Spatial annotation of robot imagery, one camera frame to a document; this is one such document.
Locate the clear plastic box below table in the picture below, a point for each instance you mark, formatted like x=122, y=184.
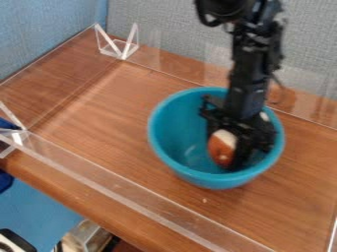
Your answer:
x=86, y=237

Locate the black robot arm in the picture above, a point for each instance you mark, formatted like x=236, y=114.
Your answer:
x=257, y=55

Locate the clear acrylic left bracket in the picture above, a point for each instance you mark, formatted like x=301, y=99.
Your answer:
x=11, y=131

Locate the black and white object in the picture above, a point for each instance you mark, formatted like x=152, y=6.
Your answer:
x=14, y=243

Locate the blue object at left edge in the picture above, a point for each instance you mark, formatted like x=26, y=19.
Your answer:
x=6, y=178

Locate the clear acrylic barrier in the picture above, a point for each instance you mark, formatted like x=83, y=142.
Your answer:
x=307, y=106
x=150, y=220

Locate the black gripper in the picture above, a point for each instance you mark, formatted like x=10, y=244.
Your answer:
x=246, y=134

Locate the clear acrylic back barrier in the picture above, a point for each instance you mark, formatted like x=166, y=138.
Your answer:
x=307, y=106

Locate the blue plastic bowl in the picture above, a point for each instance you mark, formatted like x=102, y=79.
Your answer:
x=177, y=135

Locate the brown and white toy mushroom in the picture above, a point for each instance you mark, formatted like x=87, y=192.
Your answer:
x=221, y=152

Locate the clear acrylic corner bracket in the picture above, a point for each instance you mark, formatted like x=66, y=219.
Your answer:
x=115, y=47

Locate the clear acrylic front barrier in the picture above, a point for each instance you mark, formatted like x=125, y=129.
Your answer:
x=150, y=220

